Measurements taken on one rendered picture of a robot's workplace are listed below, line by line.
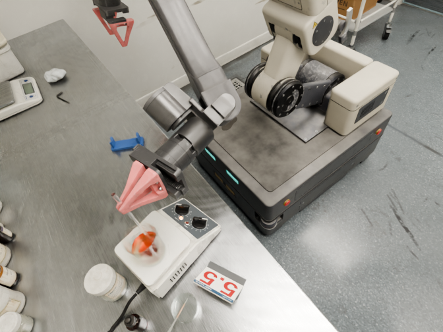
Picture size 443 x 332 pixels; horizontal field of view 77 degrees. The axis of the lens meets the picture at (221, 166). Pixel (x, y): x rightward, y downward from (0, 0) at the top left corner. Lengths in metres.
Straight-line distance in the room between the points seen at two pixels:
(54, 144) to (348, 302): 1.31
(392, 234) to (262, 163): 0.74
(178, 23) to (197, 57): 0.07
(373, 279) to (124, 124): 1.24
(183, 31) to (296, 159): 0.88
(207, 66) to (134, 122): 0.52
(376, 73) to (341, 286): 0.95
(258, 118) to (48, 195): 0.98
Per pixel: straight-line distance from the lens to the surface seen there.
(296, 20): 1.10
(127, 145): 0.91
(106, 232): 0.78
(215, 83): 0.50
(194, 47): 0.53
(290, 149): 1.32
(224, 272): 0.65
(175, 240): 0.60
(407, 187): 1.80
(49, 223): 0.88
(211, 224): 0.66
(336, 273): 1.47
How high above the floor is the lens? 1.38
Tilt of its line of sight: 53 degrees down
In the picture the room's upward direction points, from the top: 11 degrees counter-clockwise
